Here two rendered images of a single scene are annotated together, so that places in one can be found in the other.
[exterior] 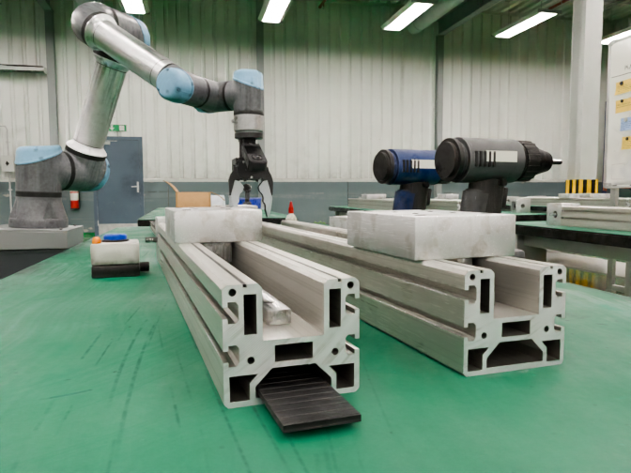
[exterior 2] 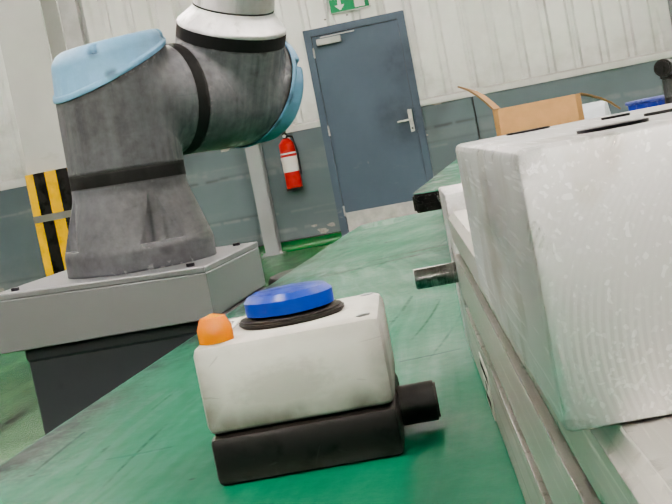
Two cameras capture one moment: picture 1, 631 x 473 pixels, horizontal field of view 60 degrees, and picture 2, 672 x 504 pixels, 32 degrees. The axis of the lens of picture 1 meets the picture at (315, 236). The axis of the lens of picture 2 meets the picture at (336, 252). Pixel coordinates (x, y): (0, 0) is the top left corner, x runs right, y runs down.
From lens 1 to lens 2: 0.52 m
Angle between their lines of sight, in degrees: 23
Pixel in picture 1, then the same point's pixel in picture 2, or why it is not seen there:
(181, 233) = (613, 336)
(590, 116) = not seen: outside the picture
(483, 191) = not seen: outside the picture
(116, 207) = (375, 172)
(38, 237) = (134, 299)
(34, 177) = (102, 131)
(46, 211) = (148, 220)
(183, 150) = (494, 20)
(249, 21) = not seen: outside the picture
